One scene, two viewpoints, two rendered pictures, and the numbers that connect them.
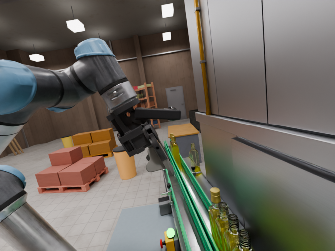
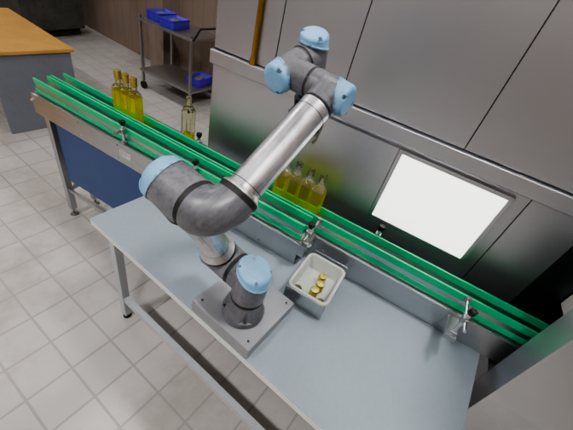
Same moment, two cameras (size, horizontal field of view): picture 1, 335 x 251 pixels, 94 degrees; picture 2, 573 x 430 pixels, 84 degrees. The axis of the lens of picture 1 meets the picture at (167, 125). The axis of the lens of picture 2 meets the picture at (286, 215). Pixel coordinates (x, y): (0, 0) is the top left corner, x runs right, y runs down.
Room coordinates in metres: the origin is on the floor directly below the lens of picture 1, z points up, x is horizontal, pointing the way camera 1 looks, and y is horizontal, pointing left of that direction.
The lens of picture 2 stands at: (-0.05, 0.92, 1.80)
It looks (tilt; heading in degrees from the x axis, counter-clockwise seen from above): 39 degrees down; 296
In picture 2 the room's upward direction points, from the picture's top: 16 degrees clockwise
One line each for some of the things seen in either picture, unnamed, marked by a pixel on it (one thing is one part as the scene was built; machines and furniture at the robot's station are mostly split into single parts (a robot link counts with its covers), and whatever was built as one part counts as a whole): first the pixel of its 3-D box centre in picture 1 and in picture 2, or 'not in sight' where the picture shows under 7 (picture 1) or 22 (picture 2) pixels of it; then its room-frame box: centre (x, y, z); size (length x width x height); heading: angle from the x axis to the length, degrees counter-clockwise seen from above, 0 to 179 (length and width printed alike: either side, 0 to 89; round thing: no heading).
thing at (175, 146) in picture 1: (175, 150); (135, 105); (1.43, -0.04, 1.02); 0.06 x 0.06 x 0.28; 6
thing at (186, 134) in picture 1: (183, 142); (8, 66); (3.91, -0.34, 0.35); 1.31 x 0.67 x 0.70; 178
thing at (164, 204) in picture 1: (164, 205); not in sight; (0.98, 0.11, 0.79); 0.08 x 0.08 x 0.08; 6
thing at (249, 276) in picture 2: not in sight; (250, 279); (0.29, 0.35, 0.97); 0.13 x 0.12 x 0.14; 178
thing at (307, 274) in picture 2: not in sight; (315, 283); (0.16, 0.05, 0.80); 0.22 x 0.17 x 0.09; 96
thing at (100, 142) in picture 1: (93, 144); not in sight; (5.10, 2.55, 0.40); 1.38 x 0.96 x 0.79; 88
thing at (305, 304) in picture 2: not in sight; (317, 280); (0.16, 0.02, 0.79); 0.27 x 0.17 x 0.08; 96
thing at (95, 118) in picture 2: (167, 173); (149, 148); (1.18, 0.07, 0.92); 1.75 x 0.01 x 0.08; 6
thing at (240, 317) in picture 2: not in sight; (245, 301); (0.28, 0.35, 0.85); 0.15 x 0.15 x 0.10
